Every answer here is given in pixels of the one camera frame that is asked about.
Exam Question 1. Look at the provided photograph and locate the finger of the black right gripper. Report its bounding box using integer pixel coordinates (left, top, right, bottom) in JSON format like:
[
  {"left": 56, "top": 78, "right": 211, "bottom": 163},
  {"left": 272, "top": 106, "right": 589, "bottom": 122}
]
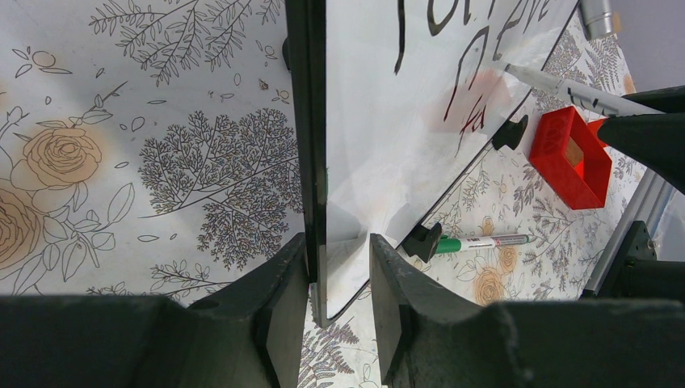
[{"left": 597, "top": 86, "right": 684, "bottom": 192}]

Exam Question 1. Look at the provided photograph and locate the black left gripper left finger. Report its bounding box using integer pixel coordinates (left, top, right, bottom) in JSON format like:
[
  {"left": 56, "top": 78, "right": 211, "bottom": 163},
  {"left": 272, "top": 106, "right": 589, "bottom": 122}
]
[{"left": 1, "top": 234, "right": 309, "bottom": 387}]

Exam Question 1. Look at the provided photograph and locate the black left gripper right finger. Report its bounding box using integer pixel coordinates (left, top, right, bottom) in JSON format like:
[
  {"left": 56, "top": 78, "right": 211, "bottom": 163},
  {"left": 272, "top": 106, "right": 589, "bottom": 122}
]
[{"left": 370, "top": 234, "right": 684, "bottom": 387}]

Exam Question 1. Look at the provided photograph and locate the black capped whiteboard marker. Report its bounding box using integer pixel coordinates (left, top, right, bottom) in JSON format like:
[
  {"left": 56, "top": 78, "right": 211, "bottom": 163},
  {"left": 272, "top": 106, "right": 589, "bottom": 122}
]
[{"left": 504, "top": 64, "right": 663, "bottom": 117}]

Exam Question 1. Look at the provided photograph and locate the small black-framed whiteboard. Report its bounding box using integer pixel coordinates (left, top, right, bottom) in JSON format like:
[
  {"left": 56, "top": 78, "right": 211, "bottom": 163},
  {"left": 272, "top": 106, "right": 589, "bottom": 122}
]
[{"left": 284, "top": 1, "right": 578, "bottom": 327}]

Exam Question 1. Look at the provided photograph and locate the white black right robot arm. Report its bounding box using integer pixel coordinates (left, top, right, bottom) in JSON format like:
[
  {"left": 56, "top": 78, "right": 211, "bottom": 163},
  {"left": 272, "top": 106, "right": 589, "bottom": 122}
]
[{"left": 581, "top": 86, "right": 684, "bottom": 302}]

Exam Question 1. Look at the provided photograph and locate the red plastic triangle piece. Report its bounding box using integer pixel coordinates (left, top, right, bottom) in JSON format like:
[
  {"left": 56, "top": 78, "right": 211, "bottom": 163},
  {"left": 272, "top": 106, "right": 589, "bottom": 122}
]
[{"left": 587, "top": 118, "right": 610, "bottom": 148}]

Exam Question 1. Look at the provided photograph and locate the brown cylinder in box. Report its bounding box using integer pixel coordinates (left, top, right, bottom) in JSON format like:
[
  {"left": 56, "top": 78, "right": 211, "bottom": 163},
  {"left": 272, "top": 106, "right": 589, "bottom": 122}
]
[{"left": 564, "top": 137, "right": 584, "bottom": 167}]

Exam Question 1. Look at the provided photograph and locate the red plastic box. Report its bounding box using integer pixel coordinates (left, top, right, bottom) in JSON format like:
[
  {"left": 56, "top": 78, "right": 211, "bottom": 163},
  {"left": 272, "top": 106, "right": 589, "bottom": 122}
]
[{"left": 529, "top": 106, "right": 612, "bottom": 210}]

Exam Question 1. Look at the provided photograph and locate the green capped marker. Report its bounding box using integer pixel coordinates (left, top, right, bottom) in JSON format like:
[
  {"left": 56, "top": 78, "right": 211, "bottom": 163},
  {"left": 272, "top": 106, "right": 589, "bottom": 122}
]
[{"left": 435, "top": 234, "right": 532, "bottom": 255}]

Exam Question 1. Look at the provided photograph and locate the floral table mat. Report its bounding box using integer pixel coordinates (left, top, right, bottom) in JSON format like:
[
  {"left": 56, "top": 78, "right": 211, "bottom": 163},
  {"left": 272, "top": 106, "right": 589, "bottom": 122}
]
[{"left": 1, "top": 1, "right": 645, "bottom": 387}]

